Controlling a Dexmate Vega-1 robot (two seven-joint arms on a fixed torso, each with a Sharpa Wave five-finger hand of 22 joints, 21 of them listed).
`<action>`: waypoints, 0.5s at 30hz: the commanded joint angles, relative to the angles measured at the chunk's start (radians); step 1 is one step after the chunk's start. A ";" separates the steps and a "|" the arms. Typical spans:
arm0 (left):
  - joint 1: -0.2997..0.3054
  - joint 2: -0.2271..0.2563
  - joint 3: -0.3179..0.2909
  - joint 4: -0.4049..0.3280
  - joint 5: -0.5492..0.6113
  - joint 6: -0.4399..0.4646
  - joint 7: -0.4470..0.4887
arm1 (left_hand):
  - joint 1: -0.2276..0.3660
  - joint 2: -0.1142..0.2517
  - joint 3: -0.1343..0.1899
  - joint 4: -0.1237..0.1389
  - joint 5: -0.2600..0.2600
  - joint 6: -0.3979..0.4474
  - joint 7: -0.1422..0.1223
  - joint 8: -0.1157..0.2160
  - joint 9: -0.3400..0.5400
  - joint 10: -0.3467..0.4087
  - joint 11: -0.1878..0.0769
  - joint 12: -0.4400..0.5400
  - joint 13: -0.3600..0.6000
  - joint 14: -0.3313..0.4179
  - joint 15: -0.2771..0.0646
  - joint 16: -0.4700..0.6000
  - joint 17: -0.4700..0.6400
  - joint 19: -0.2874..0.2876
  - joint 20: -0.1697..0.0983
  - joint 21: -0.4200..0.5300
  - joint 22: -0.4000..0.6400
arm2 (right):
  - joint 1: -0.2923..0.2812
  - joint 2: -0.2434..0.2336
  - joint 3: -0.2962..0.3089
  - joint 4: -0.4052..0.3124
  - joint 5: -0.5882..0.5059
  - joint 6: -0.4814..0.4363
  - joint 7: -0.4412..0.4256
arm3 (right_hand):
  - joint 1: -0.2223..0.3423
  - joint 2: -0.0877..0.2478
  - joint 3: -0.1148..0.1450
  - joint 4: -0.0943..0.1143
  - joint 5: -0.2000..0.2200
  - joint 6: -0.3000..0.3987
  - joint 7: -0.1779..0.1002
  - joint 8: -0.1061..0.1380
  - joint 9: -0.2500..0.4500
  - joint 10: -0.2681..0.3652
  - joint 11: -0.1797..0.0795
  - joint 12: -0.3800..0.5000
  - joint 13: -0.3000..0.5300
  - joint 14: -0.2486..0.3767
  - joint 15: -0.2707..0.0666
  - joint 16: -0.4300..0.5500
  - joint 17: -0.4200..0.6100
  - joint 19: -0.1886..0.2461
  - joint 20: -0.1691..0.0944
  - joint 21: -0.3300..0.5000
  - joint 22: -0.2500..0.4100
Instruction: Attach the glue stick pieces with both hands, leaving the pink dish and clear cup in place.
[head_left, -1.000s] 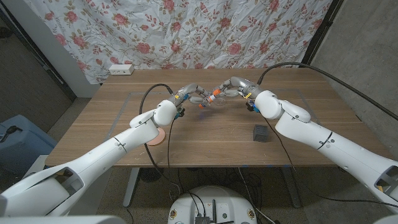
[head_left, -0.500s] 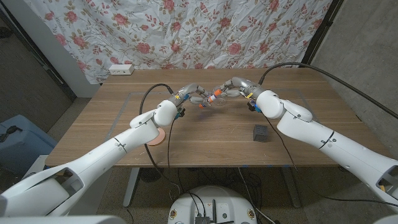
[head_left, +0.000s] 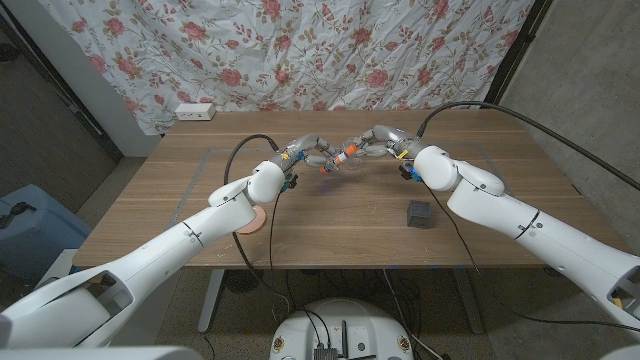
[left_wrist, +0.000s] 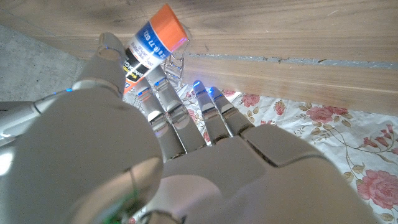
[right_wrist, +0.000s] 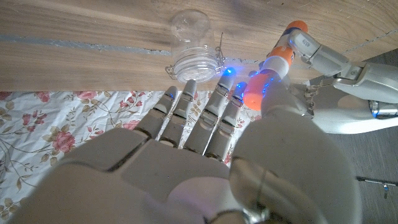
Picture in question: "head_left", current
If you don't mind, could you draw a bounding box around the white table leg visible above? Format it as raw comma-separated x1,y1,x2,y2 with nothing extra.
452,267,486,335
197,268,226,335

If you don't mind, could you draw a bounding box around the orange blue white glue stick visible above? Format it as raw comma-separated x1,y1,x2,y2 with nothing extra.
319,152,351,176

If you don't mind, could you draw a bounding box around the clear glass cup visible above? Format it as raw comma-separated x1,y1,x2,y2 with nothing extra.
340,138,369,171

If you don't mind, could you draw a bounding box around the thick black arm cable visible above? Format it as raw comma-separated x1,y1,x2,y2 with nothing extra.
416,101,640,192
223,133,294,321

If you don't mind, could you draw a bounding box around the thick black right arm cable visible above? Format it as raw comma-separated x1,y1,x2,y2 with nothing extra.
416,101,640,192

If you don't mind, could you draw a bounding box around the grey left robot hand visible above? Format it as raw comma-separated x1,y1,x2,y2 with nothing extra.
269,132,341,174

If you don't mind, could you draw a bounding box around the floral backdrop cloth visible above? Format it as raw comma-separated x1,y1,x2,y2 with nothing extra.
37,0,536,136

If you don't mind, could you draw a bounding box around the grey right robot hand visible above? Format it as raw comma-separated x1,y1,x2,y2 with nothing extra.
349,124,429,161

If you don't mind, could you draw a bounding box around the thin black left wrist cable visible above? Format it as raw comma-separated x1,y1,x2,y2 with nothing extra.
268,192,294,321

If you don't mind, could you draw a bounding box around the black round floor stand base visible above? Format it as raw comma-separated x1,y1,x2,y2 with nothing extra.
223,269,265,294

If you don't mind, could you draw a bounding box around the white robot torso edge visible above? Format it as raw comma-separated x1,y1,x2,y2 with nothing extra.
0,346,204,360

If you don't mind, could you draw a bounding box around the black backdrop stand pole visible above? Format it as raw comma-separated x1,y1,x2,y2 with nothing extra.
480,0,554,110

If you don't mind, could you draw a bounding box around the white floor cable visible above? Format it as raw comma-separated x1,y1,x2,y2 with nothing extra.
382,269,444,360

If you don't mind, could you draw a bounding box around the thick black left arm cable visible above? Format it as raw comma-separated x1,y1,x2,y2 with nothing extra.
223,133,294,321

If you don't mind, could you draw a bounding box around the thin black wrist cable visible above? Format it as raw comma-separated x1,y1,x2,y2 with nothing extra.
268,192,294,321
424,182,640,334

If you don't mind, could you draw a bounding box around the white power strip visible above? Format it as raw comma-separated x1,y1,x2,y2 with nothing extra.
174,102,217,122

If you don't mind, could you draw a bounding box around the blue storage bin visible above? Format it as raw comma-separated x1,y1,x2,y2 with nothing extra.
0,183,94,281

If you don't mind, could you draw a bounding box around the dark grey cube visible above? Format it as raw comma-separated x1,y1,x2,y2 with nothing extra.
406,199,433,230

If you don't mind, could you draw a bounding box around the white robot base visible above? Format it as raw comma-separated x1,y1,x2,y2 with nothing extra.
269,298,415,360

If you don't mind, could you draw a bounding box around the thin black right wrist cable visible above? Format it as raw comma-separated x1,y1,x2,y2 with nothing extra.
424,182,640,334

